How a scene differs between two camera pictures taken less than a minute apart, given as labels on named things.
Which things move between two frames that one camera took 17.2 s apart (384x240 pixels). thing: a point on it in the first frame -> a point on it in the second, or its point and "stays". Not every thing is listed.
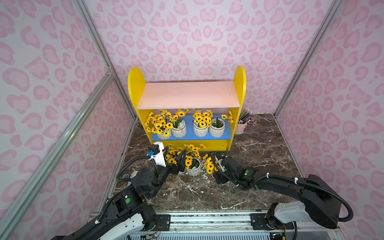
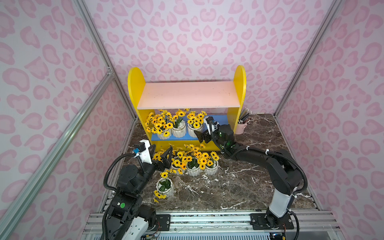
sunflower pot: [217, 126] -> [164, 187]
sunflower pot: [193, 159] stays
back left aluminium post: [98, 42] stays
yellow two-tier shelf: [189, 113] stays
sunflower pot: [161, 123] stays
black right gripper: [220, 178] -> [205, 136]
